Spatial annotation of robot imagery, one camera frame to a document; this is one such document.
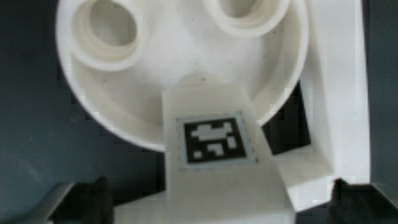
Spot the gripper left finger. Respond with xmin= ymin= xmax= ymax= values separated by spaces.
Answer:
xmin=23 ymin=177 xmax=114 ymax=224

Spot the white round stool seat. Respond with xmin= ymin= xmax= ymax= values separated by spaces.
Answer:
xmin=55 ymin=0 xmax=309 ymax=151

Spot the white stool leg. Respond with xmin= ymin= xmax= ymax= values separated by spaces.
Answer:
xmin=115 ymin=76 xmax=295 ymax=224

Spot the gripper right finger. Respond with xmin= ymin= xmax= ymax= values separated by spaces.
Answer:
xmin=327 ymin=179 xmax=398 ymax=224

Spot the white U-shaped fence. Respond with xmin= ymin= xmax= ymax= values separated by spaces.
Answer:
xmin=275 ymin=0 xmax=371 ymax=211

